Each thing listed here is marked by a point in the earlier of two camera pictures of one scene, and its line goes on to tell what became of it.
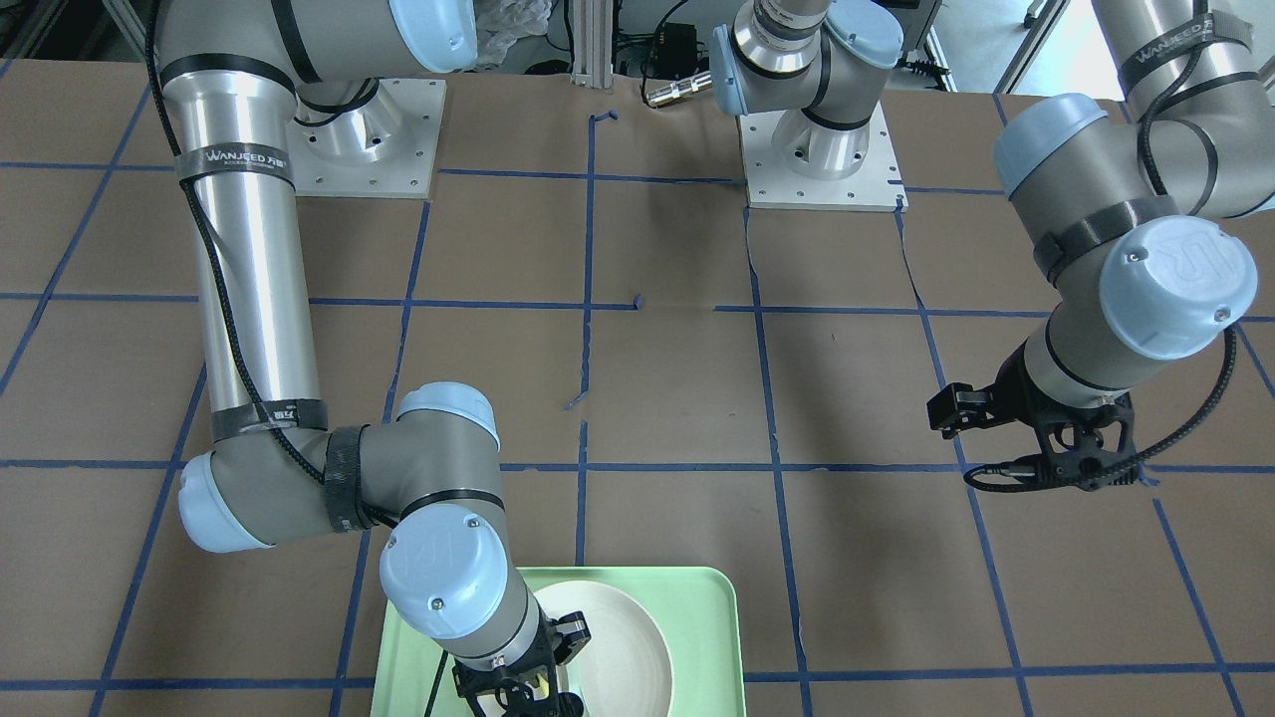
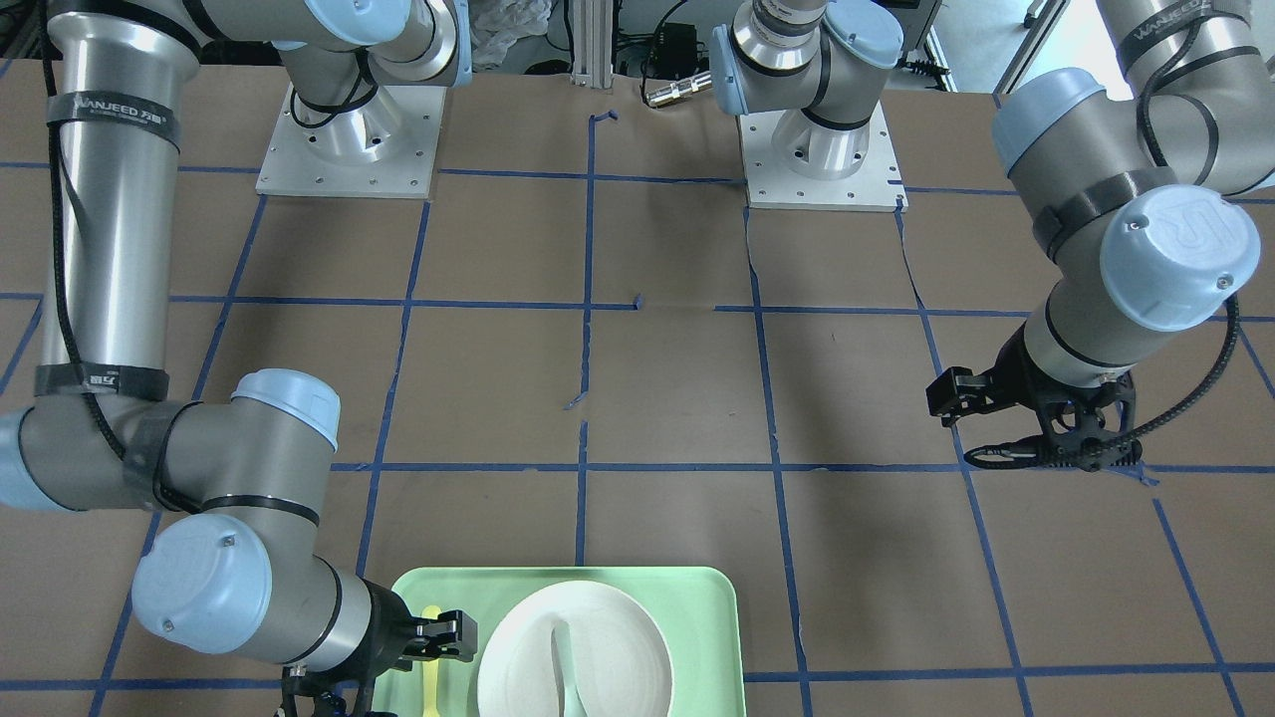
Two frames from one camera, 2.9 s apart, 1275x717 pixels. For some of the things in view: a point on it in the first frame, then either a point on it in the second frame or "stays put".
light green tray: x=701 y=611 stays put
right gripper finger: x=572 y=634 to x=451 y=635
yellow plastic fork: x=542 y=692 to x=430 y=670
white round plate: x=625 y=668 stays put
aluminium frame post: x=593 y=43 stays put
